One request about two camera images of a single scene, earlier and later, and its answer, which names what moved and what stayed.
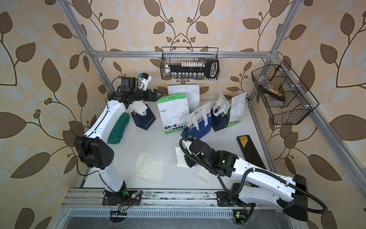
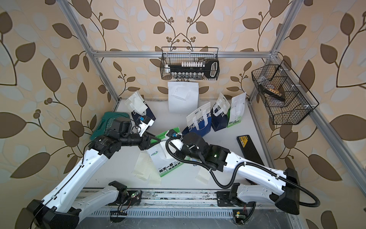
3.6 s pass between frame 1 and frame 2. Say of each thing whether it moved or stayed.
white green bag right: stayed
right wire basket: stayed
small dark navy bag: stayed
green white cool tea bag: moved
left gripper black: moved
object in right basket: stayed
